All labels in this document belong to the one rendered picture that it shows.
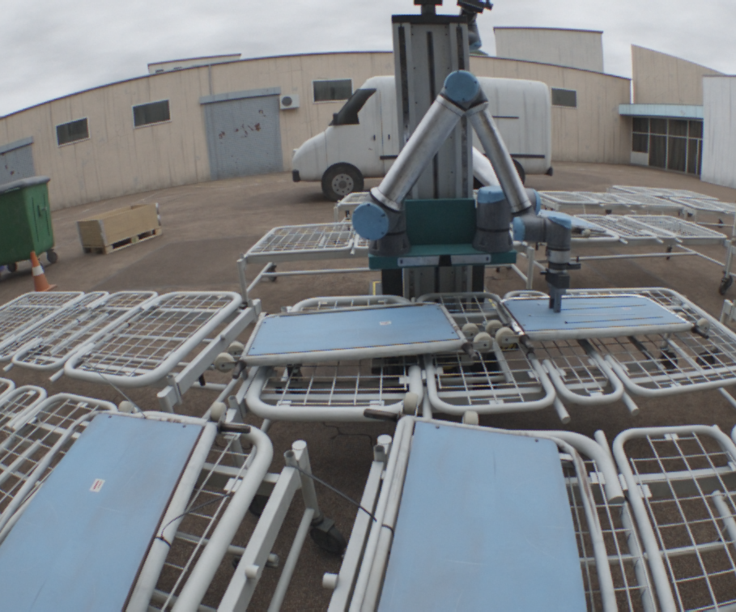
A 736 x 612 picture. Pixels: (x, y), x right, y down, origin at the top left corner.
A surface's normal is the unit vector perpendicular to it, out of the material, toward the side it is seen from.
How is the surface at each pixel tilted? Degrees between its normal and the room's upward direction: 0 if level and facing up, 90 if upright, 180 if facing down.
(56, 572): 5
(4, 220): 94
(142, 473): 5
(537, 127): 88
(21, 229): 94
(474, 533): 8
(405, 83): 90
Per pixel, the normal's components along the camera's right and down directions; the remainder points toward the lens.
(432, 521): 0.07, -0.91
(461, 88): -0.26, 0.28
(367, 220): -0.37, 0.44
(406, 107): -0.01, 0.38
